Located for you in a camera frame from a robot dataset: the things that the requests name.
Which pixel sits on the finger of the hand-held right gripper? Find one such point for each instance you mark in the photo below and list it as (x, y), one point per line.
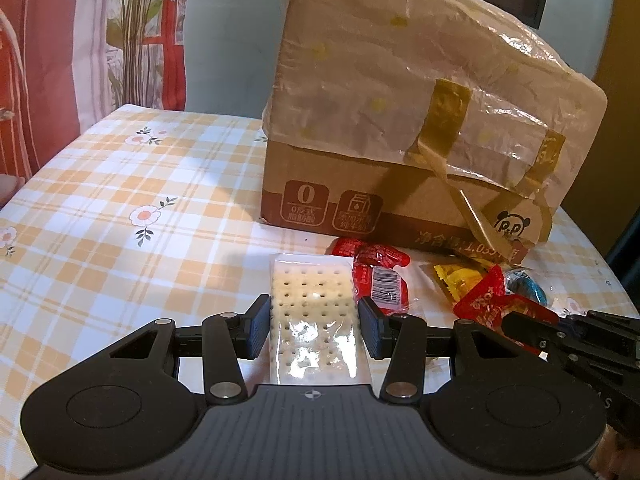
(530, 332)
(607, 324)

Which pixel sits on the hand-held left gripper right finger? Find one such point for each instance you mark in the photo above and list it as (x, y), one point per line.
(372, 331)

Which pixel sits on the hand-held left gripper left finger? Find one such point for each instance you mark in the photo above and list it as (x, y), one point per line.
(257, 329)

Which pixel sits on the clear-wrapped cracker packet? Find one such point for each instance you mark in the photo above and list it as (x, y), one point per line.
(310, 300)

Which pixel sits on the yellow snack packet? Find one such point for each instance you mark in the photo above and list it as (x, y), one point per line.
(460, 280)

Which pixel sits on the plastic-lined cardboard box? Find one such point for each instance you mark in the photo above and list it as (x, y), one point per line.
(375, 85)

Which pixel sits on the red barcode snack packet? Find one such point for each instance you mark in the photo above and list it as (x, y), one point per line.
(380, 285)

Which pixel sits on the blue snack packet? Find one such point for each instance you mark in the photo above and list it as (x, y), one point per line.
(525, 285)

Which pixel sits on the checked floral tablecloth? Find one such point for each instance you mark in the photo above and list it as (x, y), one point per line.
(125, 185)

